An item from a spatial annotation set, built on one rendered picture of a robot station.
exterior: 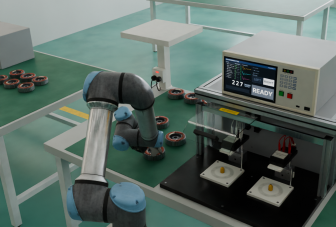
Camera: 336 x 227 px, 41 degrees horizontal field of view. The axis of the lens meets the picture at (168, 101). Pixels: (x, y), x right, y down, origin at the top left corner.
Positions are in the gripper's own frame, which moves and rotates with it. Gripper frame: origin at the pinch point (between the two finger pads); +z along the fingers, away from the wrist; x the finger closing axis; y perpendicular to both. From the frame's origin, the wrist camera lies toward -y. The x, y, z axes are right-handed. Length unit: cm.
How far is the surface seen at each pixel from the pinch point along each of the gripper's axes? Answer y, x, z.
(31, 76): -24, -139, 14
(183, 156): -5.6, 13.0, 8.2
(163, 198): 21.9, 24.8, -5.9
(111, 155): 11.8, -18.3, -1.9
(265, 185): -5, 60, 4
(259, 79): -37, 49, -29
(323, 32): -302, -53, 224
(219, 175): -0.6, 39.4, 1.6
